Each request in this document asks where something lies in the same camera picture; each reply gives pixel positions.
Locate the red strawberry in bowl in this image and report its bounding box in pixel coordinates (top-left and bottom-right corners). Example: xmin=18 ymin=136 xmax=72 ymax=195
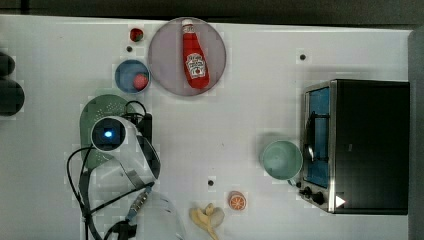
xmin=133 ymin=74 xmax=149 ymax=91

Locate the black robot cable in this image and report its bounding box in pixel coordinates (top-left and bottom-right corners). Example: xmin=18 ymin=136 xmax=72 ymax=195
xmin=65 ymin=100 xmax=156 ymax=240

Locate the green oval strainer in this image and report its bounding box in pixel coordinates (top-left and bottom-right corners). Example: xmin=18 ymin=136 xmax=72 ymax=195
xmin=79 ymin=94 xmax=127 ymax=169

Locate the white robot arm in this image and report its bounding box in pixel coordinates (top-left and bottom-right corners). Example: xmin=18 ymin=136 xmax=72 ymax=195
xmin=79 ymin=116 xmax=186 ymax=240

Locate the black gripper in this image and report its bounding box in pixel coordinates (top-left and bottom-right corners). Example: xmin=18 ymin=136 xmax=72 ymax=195
xmin=136 ymin=113 xmax=153 ymax=143

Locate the green mug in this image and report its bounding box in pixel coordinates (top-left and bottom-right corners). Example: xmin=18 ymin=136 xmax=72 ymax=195
xmin=260 ymin=140 xmax=303 ymax=188

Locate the black round object upper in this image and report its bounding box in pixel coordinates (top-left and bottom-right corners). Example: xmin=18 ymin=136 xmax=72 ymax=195
xmin=0 ymin=53 xmax=15 ymax=77

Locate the red ketchup bottle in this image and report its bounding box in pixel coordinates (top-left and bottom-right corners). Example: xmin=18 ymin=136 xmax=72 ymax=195
xmin=182 ymin=19 xmax=210 ymax=89

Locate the black toaster oven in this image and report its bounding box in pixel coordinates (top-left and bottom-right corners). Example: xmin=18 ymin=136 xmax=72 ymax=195
xmin=297 ymin=79 xmax=410 ymax=215

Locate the black round object lower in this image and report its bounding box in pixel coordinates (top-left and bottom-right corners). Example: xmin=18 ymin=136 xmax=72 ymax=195
xmin=0 ymin=79 xmax=25 ymax=116

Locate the red strawberry on table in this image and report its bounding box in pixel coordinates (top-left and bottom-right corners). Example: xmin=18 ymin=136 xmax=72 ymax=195
xmin=130 ymin=28 xmax=144 ymax=42

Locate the purple round plate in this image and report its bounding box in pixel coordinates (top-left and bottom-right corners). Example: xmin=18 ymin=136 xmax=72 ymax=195
xmin=148 ymin=17 xmax=226 ymax=96

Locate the black round object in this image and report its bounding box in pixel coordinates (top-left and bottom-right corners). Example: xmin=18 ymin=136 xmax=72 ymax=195
xmin=0 ymin=53 xmax=15 ymax=77
xmin=0 ymin=79 xmax=25 ymax=116

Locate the blue small bowl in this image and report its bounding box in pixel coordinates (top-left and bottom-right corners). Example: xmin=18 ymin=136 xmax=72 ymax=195
xmin=115 ymin=60 xmax=150 ymax=94

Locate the orange slice toy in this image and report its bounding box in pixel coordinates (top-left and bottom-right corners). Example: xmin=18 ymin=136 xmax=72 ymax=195
xmin=228 ymin=191 xmax=247 ymax=211

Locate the peeled banana toy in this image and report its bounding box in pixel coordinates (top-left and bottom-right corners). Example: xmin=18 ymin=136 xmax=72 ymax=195
xmin=189 ymin=203 xmax=225 ymax=240

